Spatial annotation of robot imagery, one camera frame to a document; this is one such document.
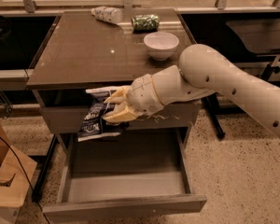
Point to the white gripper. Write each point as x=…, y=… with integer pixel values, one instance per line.
x=142, y=94

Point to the blue chip bag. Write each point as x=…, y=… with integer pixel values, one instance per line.
x=94, y=126

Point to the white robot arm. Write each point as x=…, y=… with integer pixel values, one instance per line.
x=201, y=71

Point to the grey drawer cabinet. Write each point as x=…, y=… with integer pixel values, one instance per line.
x=84, y=53

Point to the scratched grey middle drawer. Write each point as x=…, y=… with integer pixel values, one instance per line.
x=68, y=119

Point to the open grey lower drawer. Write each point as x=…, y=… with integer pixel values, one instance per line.
x=137, y=174

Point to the white bowl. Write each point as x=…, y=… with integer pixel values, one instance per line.
x=161, y=45

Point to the green crushed can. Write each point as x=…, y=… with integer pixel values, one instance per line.
x=149, y=22

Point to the black table leg right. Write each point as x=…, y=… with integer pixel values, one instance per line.
x=211, y=104

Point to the black table leg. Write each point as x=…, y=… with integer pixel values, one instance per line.
x=211, y=104
x=43, y=162

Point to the black table leg left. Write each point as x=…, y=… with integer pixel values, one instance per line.
x=43, y=162

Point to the cardboard box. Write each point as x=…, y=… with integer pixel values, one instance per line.
x=16, y=171

